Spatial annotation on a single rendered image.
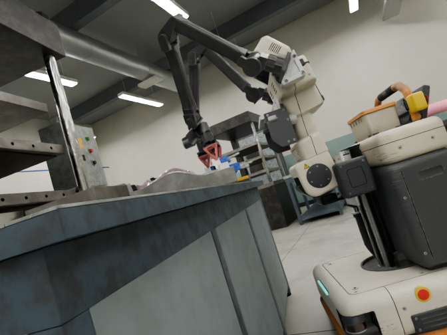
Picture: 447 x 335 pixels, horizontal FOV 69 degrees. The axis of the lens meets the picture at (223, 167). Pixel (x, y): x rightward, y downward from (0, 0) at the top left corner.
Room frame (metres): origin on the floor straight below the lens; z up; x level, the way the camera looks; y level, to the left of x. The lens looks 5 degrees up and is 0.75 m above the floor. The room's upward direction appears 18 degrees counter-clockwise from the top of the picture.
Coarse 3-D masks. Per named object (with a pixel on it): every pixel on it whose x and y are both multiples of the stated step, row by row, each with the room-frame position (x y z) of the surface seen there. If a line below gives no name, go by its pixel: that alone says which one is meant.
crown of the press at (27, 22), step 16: (0, 0) 1.40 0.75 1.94; (16, 0) 1.50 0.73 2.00; (0, 16) 1.37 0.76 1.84; (16, 16) 1.47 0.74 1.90; (32, 16) 1.58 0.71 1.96; (0, 32) 1.42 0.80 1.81; (16, 32) 1.45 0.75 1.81; (32, 32) 1.55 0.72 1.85; (48, 32) 1.67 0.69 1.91; (0, 48) 1.53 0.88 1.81; (16, 48) 1.56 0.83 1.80; (32, 48) 1.60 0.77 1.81; (48, 48) 1.65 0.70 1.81; (0, 64) 1.66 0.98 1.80; (16, 64) 1.70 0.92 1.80; (32, 64) 1.75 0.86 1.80; (0, 80) 1.81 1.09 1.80
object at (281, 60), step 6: (270, 54) 1.23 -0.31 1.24; (288, 54) 1.20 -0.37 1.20; (270, 60) 1.23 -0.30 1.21; (276, 60) 1.22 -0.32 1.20; (282, 60) 1.22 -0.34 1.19; (288, 60) 1.20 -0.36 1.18; (270, 66) 1.23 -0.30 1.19; (276, 66) 1.22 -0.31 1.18; (282, 66) 1.20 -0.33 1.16; (276, 72) 1.24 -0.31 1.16; (282, 72) 1.21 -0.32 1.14; (282, 78) 1.27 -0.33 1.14
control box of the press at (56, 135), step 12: (48, 132) 1.84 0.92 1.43; (60, 132) 1.82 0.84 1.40; (84, 132) 2.02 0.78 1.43; (60, 144) 1.83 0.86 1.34; (84, 144) 1.99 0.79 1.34; (60, 156) 1.83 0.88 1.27; (84, 156) 1.96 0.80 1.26; (96, 156) 2.08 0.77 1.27; (48, 168) 1.85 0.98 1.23; (60, 168) 1.84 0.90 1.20; (72, 168) 1.82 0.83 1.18; (96, 168) 2.04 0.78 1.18; (60, 180) 1.84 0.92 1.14; (72, 180) 1.82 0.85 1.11; (96, 180) 2.01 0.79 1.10
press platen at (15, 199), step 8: (32, 192) 1.42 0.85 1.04; (40, 192) 1.47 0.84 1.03; (48, 192) 1.52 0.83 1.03; (56, 192) 1.57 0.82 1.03; (64, 192) 1.62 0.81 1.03; (72, 192) 1.67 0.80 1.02; (0, 200) 1.26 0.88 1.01; (8, 200) 1.30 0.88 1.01; (16, 200) 1.33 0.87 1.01; (24, 200) 1.37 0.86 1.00; (32, 200) 1.41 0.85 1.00; (40, 200) 1.46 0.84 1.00; (48, 200) 1.50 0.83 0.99
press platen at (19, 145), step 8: (0, 144) 1.33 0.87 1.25; (8, 144) 1.36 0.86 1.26; (16, 144) 1.40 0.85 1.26; (24, 144) 1.45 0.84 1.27; (32, 144) 1.49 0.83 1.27; (40, 144) 1.54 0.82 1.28; (48, 144) 1.60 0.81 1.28; (56, 144) 1.65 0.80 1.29; (24, 152) 1.48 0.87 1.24; (32, 152) 1.51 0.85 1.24; (40, 152) 1.55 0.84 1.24; (48, 152) 1.59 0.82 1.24; (56, 152) 1.64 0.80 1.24; (64, 152) 1.70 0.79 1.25
